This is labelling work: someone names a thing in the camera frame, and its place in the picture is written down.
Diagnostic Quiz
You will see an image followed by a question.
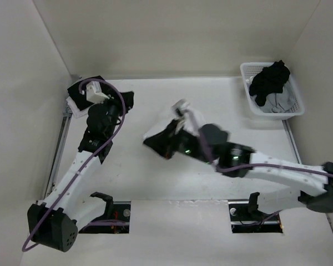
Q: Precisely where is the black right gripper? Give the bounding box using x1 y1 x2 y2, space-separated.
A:
143 118 213 164

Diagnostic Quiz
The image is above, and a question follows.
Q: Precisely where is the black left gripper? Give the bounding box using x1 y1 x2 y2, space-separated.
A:
97 89 134 137

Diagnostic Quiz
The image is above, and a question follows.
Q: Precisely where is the white tank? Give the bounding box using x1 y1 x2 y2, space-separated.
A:
66 96 89 119
143 106 207 140

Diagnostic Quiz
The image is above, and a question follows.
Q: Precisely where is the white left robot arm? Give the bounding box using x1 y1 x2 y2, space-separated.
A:
22 100 128 252

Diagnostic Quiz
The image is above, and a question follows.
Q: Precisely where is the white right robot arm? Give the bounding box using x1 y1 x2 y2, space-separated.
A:
143 119 333 219

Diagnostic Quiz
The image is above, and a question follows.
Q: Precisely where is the folded white tank top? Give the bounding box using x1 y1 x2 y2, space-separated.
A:
66 96 89 119

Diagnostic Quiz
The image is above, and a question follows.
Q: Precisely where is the folded black tank top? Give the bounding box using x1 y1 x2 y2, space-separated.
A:
67 76 120 111

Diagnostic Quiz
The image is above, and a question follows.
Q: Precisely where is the grey tank top in basket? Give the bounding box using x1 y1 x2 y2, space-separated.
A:
260 82 295 114

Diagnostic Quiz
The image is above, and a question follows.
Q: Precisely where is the black tank top in basket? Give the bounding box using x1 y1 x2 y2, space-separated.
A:
249 60 290 107

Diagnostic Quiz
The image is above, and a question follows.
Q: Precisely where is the white plastic laundry basket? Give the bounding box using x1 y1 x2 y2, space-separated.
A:
240 60 305 120

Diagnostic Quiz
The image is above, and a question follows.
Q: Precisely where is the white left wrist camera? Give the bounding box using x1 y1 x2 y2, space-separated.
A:
85 81 110 104

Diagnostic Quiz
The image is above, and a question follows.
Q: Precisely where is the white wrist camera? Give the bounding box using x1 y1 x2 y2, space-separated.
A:
85 81 110 104
171 99 189 117

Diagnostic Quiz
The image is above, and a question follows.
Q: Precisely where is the left aluminium table rail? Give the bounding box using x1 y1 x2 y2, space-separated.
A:
42 108 72 198

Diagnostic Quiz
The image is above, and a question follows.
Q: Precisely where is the aluminium table rail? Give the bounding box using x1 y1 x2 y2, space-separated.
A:
42 108 72 198
282 120 302 164

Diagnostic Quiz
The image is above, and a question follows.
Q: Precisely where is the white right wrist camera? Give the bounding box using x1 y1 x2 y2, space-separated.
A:
171 99 189 117

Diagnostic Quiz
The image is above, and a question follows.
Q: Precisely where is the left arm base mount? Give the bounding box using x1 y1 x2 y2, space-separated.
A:
79 202 131 234

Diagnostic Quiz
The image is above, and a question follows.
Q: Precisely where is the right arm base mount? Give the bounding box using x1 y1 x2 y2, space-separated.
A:
228 200 283 234

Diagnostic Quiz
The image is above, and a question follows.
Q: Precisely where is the right aluminium table rail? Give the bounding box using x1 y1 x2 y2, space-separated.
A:
282 120 302 164

